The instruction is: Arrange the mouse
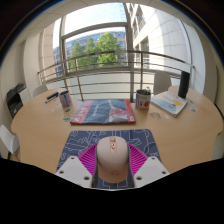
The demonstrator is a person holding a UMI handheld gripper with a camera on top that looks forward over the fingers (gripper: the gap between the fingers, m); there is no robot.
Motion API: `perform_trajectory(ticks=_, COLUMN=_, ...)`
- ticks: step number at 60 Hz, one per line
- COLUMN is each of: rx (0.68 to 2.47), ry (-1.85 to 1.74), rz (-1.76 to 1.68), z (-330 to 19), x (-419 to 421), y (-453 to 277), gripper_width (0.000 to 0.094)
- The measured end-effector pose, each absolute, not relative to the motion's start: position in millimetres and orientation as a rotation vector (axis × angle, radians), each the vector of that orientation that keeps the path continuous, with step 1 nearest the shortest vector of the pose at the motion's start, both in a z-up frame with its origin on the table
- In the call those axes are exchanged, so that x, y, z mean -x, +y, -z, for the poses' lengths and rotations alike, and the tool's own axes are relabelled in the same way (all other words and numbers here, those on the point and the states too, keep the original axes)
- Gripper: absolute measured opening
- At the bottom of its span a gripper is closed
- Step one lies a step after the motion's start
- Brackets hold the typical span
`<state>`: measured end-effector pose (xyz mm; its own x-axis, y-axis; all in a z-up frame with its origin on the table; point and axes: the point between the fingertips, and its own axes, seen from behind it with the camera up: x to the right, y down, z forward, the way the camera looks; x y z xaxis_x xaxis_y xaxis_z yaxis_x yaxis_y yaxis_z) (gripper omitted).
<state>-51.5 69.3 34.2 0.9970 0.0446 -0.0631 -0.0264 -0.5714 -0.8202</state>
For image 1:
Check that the red and navy magazine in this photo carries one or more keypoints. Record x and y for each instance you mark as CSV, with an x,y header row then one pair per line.
x,y
103,111

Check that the light illustrated book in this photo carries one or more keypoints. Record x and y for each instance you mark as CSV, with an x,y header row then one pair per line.
x,y
169,102

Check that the beige computer mouse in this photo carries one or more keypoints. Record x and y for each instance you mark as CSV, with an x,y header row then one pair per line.
x,y
112,160

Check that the small green sticker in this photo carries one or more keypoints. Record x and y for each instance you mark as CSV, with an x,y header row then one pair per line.
x,y
66,117

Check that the small blue sticker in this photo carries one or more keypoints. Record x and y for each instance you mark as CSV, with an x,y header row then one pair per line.
x,y
193,108

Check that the dark office printer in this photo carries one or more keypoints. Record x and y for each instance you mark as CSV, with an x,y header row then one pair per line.
x,y
15,101

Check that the white can with red print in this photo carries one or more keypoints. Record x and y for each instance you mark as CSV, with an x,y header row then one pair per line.
x,y
143,101

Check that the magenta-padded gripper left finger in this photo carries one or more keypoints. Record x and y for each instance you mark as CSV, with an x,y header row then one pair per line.
x,y
71,170

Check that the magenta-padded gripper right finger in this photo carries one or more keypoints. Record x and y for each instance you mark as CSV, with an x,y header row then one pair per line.
x,y
151,169

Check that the blue and white stapler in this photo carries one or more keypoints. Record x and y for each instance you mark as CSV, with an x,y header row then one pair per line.
x,y
52,96

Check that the black cylindrical bottle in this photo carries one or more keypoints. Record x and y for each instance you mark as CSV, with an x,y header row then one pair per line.
x,y
183,84

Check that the navy patterned mouse pad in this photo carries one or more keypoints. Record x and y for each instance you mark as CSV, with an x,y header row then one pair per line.
x,y
80,138

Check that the metal balcony railing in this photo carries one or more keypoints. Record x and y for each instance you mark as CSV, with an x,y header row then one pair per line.
x,y
141,70

